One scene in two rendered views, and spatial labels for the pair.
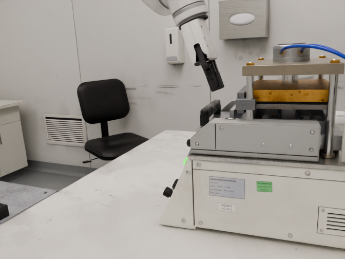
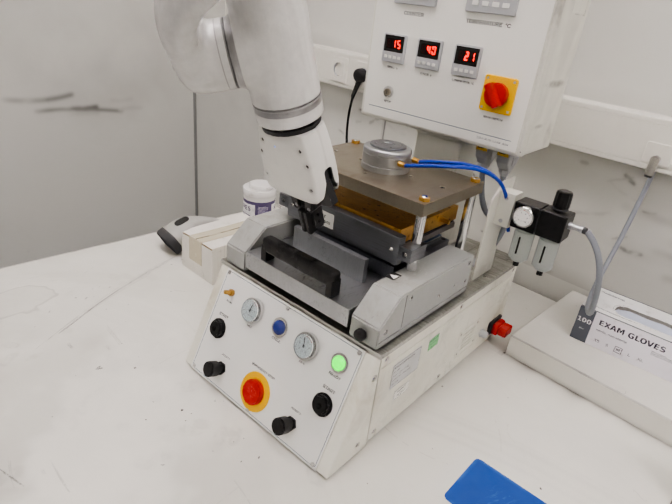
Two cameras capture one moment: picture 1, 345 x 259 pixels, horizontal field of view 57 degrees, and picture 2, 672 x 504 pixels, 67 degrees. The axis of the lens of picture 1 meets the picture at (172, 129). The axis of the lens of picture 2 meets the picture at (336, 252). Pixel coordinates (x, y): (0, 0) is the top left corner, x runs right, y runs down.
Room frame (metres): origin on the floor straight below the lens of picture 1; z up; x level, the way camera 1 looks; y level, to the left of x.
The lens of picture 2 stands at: (0.53, 0.52, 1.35)
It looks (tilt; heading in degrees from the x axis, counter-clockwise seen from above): 26 degrees down; 288
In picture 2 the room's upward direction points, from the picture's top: 7 degrees clockwise
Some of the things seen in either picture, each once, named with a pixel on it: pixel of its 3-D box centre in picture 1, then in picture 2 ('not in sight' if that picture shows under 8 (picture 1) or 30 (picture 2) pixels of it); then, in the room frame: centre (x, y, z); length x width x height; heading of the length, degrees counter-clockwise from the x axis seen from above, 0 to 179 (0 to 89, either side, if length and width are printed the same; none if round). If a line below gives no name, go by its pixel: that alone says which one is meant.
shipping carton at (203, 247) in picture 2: not in sight; (229, 246); (1.12, -0.43, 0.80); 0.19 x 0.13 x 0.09; 66
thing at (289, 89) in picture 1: (289, 80); (384, 194); (0.72, -0.27, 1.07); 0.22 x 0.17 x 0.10; 160
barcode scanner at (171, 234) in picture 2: not in sight; (198, 228); (1.24, -0.48, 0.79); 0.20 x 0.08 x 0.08; 66
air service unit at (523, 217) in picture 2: not in sight; (535, 229); (0.48, -0.32, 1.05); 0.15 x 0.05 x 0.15; 160
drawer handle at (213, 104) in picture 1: (211, 111); (299, 264); (0.80, -0.10, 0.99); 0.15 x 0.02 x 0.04; 160
